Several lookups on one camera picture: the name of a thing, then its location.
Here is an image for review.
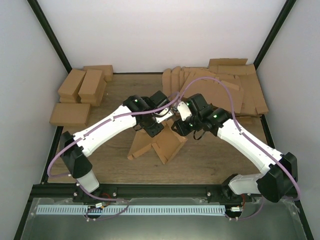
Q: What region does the light blue slotted cable duct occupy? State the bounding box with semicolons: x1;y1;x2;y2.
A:
36;204;226;216

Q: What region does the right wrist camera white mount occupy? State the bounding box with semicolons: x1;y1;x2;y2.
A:
176;101;192;121

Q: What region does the flat folded cardboard box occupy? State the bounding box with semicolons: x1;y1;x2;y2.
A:
49;103;91;127

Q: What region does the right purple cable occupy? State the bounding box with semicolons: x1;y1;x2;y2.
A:
178;76;302;222

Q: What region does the folded cardboard box left stack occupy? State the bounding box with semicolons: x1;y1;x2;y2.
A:
58;68;86;103

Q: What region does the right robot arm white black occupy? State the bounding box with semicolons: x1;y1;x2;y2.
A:
171;93;298;203

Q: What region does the folded cardboard box stack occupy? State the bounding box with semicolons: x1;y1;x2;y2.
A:
58;68;86;103
78;69;107;107

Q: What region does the stack of flat cardboard blanks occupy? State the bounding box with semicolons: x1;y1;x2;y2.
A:
162;58;269;117

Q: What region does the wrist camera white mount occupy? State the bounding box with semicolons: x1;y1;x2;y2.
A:
154;107;174;123
176;101;192;121

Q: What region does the black aluminium frame rail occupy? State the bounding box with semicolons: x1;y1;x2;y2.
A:
30;183;242;203

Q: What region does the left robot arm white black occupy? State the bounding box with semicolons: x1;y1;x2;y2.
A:
60;90;171;202

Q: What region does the folded cardboard box middle stack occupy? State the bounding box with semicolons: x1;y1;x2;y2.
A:
78;69;107;107

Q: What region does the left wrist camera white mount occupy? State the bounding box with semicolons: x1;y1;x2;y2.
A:
154;107;174;123

